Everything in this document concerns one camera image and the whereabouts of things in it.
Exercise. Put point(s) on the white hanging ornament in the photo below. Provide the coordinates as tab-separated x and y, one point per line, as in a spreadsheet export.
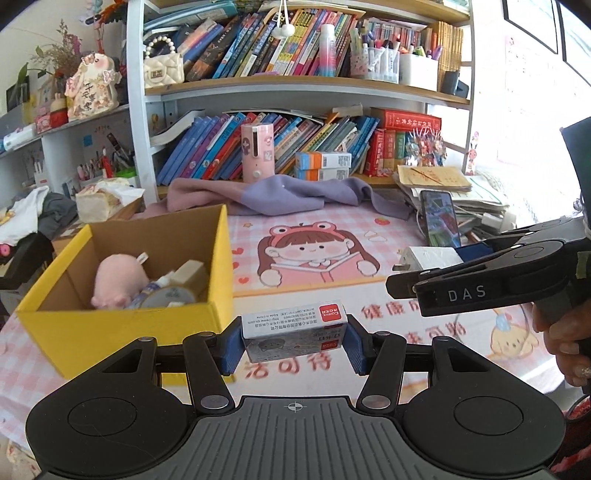
282	27

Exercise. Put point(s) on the purple cloth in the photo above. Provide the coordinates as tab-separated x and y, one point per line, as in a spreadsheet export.
277	194

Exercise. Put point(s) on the row of blue books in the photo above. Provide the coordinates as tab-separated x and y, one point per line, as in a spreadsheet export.
203	147

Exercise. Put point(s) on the white power adapter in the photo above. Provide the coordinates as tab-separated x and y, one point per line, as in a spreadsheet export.
496	220

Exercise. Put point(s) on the yellow cardboard box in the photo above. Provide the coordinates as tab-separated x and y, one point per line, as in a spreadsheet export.
92	332

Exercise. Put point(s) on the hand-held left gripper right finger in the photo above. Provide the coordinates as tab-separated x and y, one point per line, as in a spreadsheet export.
356	346

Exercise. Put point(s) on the small plastic bottle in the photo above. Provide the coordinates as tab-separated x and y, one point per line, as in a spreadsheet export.
150	290

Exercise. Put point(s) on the orange blue cardboard box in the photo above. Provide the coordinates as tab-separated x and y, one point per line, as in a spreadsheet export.
323	160
323	174

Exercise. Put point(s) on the pink cylindrical device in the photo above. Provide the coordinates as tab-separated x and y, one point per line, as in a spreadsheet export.
257	152

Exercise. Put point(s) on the small white charger plug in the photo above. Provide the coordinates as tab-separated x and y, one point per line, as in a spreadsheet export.
175	303

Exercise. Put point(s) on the pink blue gradient bottle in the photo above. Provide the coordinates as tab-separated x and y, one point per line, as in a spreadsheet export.
327	50

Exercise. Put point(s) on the stack of books and papers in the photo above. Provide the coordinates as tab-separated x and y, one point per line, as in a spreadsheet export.
480	203

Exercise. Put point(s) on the colourful paper ornament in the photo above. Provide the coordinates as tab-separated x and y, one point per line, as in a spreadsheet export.
425	147

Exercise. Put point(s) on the white bookshelf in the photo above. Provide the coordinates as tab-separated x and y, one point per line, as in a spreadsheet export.
136	115

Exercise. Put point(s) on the clear pen holder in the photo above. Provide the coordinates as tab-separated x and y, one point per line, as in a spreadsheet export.
374	60

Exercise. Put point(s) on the person's right hand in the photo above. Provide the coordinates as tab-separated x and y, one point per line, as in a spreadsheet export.
563	341

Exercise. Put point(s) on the potted plant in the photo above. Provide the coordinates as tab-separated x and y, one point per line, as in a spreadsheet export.
55	55

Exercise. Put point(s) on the white side shelf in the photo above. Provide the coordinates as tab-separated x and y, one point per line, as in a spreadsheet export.
51	152

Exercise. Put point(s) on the white tissue pack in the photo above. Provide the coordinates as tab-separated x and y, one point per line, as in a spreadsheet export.
18	136

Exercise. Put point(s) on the white quilted handbag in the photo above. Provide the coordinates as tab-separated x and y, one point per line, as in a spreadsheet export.
162	69

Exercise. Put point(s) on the small printed cardboard box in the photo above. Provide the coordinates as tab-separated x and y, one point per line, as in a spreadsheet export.
295	332

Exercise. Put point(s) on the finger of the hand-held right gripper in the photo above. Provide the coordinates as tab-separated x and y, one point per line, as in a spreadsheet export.
461	270
473	253

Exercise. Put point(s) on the brown paper envelope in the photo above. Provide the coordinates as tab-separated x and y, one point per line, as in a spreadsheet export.
434	179

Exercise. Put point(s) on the row of orange books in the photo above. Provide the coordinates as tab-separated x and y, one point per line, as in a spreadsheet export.
448	46

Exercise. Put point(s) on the small black box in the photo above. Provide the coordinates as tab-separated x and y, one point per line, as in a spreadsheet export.
455	83

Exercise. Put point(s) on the cream white square box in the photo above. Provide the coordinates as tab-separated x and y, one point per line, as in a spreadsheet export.
190	276

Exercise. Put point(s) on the black smartphone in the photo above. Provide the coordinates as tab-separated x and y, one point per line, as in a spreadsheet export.
438	217

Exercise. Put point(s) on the group of pens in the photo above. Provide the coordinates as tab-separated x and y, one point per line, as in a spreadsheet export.
106	164

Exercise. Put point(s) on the crumpled white bag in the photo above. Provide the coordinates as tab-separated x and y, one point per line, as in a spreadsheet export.
97	203

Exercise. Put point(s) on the white pen holder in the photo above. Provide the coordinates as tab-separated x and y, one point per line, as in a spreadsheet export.
418	71

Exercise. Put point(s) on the pink plush pig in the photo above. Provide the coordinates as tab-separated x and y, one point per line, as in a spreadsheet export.
115	281

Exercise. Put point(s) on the pile of clothes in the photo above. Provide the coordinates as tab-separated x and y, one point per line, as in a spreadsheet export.
27	212

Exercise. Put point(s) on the large white charger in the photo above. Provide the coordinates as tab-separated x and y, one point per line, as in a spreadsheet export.
429	259

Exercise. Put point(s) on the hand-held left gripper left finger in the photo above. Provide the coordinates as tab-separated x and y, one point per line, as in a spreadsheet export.
231	348

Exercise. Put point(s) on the row of colourful books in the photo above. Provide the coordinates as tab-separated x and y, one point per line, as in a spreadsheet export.
258	46

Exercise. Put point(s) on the pink cat figurine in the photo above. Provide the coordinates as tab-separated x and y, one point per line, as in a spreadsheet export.
90	92

